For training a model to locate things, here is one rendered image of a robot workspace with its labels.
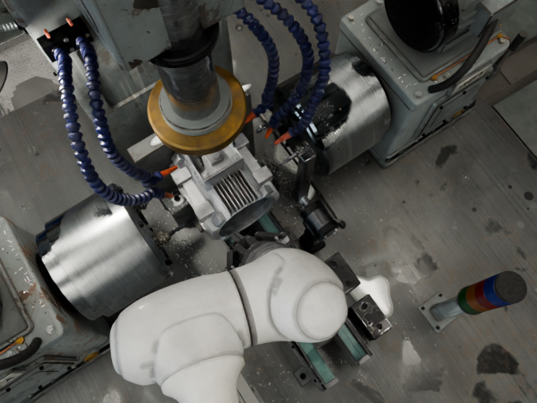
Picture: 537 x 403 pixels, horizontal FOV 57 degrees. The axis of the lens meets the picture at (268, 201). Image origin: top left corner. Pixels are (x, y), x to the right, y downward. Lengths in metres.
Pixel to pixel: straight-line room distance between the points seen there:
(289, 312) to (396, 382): 0.81
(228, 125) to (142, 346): 0.45
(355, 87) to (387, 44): 0.14
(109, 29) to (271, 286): 0.36
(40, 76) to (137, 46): 1.61
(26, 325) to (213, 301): 0.53
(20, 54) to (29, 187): 0.91
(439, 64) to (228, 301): 0.80
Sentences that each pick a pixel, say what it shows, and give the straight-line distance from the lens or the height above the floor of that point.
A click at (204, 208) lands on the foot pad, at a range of 1.12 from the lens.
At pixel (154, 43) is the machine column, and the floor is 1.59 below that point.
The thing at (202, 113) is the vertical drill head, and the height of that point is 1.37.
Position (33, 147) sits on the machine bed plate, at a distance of 1.62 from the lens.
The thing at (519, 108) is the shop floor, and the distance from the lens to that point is 2.72.
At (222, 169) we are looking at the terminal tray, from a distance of 1.07.
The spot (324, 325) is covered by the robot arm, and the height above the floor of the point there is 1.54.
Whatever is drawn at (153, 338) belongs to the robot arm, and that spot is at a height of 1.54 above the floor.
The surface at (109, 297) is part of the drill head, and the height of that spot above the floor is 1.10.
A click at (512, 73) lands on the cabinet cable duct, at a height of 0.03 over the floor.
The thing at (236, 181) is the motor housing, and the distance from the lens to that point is 1.11.
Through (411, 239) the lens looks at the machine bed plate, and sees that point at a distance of 1.43.
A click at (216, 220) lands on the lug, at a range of 1.09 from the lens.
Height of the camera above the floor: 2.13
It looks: 71 degrees down
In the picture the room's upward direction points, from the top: 1 degrees counter-clockwise
